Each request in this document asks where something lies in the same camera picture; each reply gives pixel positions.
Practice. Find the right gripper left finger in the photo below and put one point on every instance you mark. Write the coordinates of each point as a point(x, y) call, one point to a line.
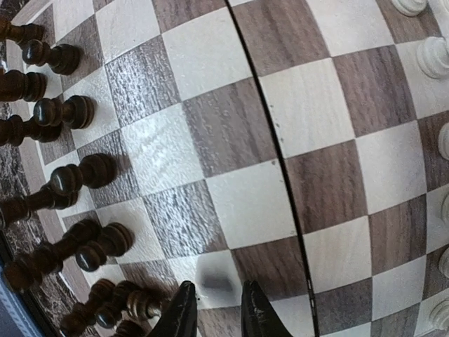
point(180, 318)

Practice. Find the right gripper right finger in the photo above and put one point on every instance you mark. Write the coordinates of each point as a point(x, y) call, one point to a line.
point(258, 317)

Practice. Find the dark piece bishop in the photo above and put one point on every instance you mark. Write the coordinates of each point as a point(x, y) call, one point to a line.
point(29, 269)

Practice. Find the wooden chess board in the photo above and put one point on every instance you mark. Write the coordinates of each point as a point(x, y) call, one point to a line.
point(290, 142)

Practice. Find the dark tall piece back row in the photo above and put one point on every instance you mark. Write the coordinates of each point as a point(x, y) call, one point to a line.
point(22, 207)

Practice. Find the white chess pieces row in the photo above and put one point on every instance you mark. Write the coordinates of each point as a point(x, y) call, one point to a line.
point(432, 58)

